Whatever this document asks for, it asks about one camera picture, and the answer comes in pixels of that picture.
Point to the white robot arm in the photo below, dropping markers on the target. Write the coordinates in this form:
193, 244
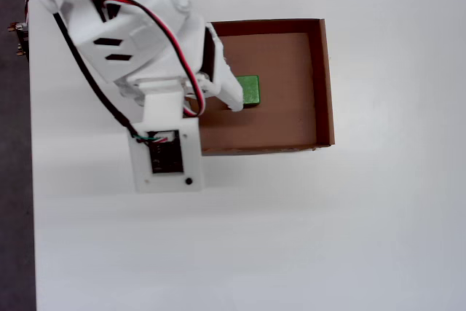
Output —
91, 27

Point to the black table clamp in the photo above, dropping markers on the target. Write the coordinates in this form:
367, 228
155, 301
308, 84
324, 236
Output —
22, 28

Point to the green cube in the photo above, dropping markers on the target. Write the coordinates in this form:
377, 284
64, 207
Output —
251, 90

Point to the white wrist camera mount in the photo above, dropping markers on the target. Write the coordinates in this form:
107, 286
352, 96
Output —
193, 150

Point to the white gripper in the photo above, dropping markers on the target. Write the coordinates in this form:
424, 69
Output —
226, 83

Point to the brown cardboard box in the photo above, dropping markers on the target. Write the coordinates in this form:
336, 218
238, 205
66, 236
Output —
284, 118

